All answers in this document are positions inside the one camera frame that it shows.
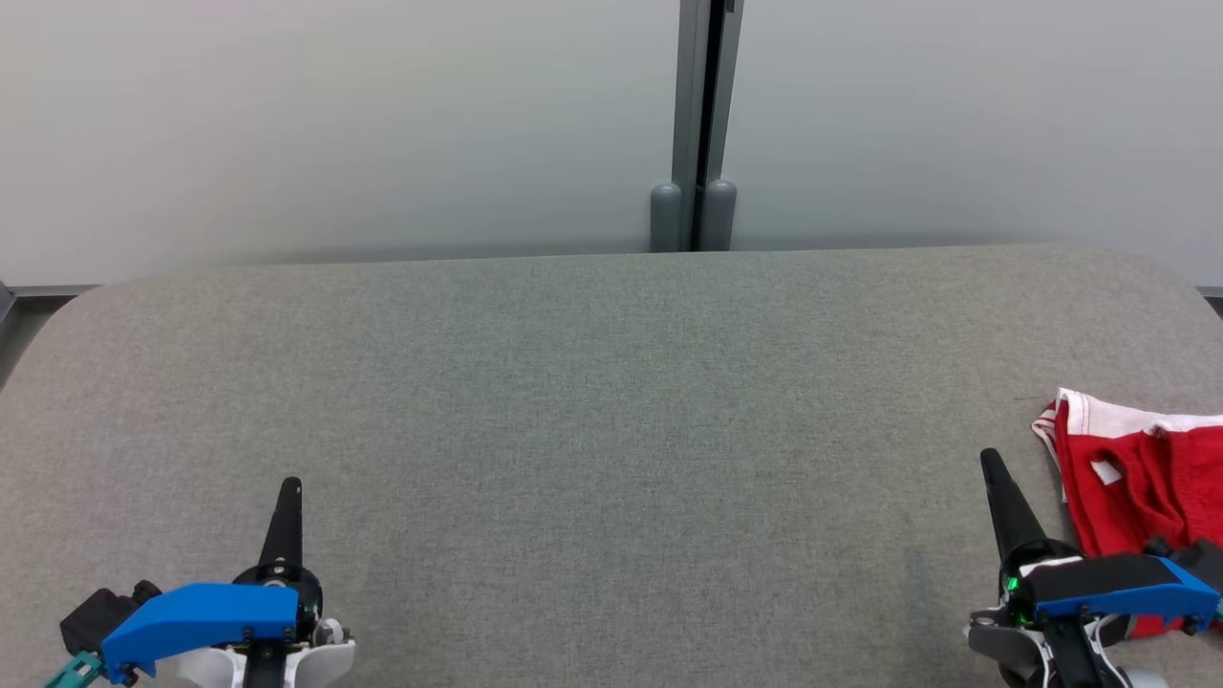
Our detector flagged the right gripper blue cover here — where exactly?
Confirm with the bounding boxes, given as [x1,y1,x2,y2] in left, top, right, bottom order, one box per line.
[980,447,1223,632]

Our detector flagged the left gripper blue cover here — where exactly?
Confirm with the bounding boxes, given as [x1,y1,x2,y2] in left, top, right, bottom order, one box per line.
[99,477,325,685]

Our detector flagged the red shorts with white trim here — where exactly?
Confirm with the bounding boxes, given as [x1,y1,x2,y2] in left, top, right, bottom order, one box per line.
[1056,387,1223,639]

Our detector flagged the grey cylindrical post foot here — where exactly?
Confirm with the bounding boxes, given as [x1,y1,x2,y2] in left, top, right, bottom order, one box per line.
[700,179,738,252]
[650,182,683,253]

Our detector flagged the grey partition post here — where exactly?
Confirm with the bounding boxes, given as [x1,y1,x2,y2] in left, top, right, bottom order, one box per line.
[672,0,746,251]

